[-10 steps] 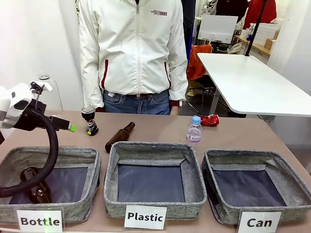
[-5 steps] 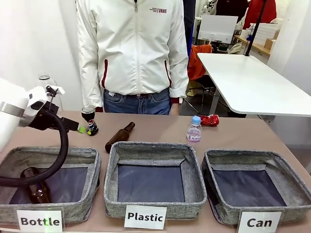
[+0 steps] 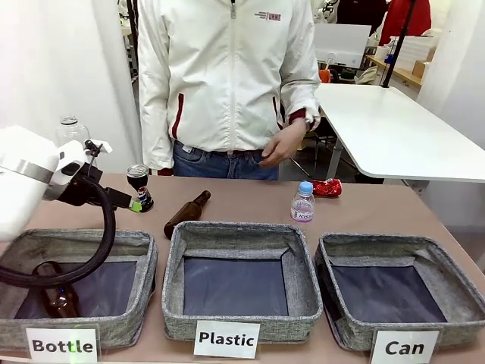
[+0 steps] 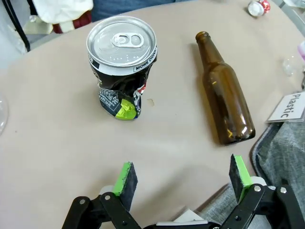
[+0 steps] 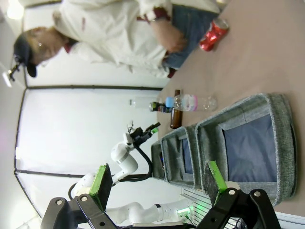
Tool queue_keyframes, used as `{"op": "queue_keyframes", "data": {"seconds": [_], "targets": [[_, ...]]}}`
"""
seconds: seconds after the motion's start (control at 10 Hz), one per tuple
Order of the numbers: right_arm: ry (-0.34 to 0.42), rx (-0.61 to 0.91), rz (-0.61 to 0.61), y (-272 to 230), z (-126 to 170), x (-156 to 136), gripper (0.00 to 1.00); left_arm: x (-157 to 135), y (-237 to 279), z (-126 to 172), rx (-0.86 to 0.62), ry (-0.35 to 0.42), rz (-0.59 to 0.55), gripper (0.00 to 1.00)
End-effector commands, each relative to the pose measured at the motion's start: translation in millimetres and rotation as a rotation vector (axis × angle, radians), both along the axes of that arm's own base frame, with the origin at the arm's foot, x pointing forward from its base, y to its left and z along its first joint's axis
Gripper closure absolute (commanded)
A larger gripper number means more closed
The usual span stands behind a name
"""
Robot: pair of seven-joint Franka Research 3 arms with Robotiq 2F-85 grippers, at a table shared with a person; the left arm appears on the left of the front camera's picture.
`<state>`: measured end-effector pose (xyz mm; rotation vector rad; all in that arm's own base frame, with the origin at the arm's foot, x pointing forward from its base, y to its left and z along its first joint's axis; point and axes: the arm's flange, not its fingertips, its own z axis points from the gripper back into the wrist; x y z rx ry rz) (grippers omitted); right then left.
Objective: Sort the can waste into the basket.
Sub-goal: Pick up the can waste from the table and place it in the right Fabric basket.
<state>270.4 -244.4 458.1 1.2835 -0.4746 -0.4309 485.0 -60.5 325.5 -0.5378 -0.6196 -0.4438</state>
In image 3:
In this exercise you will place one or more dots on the white Plastic label sign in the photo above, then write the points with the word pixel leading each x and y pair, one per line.
pixel 226 339

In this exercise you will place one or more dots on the small plastic water bottle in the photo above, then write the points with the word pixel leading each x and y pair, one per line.
pixel 303 206

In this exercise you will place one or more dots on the clear glass jar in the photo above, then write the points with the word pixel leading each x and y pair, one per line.
pixel 74 130

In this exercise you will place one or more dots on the dark Pepsi drink can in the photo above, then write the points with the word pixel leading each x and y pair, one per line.
pixel 139 182

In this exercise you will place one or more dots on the person in red jacket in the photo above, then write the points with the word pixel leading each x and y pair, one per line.
pixel 407 17

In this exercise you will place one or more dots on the black stand pole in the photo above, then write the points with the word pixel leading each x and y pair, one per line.
pixel 398 41

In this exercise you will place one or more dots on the brown cardboard box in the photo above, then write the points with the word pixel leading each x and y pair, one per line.
pixel 421 68

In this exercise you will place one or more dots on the person's right forearm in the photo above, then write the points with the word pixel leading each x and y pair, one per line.
pixel 155 132

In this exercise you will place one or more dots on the white Can label sign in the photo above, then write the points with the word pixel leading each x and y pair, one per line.
pixel 404 348

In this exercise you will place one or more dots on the cluttered storage shelf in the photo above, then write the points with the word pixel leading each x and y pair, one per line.
pixel 129 45

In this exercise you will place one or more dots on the white side table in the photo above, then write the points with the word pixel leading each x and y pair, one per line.
pixel 394 132

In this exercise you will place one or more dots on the crushed red drink can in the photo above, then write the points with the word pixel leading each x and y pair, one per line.
pixel 327 188

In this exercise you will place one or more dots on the grey fabric basket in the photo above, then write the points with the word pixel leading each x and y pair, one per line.
pixel 299 273
pixel 142 261
pixel 439 273

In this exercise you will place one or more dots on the brown glass beer bottle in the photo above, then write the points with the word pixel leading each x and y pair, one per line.
pixel 60 299
pixel 185 214

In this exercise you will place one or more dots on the white Bottle label sign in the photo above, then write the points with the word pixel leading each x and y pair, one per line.
pixel 62 346

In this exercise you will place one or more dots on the person's left forearm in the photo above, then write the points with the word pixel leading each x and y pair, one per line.
pixel 303 98

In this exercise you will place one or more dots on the white monitor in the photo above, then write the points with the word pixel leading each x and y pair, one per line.
pixel 343 43

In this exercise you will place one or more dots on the person in white jacket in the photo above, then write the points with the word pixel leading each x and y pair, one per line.
pixel 223 76

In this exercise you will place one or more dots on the stack of white boxes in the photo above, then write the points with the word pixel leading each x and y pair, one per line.
pixel 417 47

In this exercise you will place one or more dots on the person's left hand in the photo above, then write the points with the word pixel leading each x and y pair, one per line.
pixel 282 146

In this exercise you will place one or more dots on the metal table legs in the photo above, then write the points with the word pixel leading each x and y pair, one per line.
pixel 326 151

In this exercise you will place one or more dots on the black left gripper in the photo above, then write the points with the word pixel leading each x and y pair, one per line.
pixel 85 189

